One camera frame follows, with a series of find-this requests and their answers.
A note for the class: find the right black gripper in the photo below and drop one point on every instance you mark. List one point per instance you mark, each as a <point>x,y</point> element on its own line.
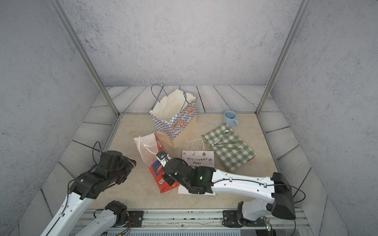
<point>166,176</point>

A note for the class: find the white happy every day bag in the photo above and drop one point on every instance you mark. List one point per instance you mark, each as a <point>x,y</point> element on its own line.
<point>197,158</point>

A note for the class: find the red and white paper bag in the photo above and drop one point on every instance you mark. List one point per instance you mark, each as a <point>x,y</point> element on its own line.
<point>148,146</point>

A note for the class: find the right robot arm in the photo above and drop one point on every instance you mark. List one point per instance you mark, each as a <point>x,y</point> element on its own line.
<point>271,195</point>

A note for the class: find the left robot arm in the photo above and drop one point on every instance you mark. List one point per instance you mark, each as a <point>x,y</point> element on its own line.
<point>113,168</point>

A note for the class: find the blue checkered paper bag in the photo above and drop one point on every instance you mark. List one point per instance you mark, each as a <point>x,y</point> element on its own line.
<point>174,115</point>

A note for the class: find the green checkered cloth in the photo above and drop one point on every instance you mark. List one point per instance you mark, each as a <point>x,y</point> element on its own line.
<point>232,151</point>

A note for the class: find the metal spoon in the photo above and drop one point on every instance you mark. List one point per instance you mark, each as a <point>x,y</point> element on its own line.
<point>226,132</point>

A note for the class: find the light blue mug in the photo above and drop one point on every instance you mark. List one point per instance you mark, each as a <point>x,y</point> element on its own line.
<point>230,118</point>

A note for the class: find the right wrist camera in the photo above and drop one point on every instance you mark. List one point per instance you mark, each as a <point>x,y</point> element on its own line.
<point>162,157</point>

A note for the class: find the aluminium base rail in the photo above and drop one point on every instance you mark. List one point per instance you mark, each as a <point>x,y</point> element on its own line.
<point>211,219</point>

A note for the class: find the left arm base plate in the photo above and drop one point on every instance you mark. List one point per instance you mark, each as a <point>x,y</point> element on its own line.
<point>135,218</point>

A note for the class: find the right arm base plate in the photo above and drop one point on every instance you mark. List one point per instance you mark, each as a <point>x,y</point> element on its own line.
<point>233,219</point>

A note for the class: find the left metal frame post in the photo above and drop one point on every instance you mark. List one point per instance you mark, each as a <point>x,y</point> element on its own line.
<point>67,26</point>

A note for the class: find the metal frame post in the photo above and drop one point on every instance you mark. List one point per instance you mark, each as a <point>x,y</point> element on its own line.
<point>67,26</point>
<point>284,52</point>

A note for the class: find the right metal frame post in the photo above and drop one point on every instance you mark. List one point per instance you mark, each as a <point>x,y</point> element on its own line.
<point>284,52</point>

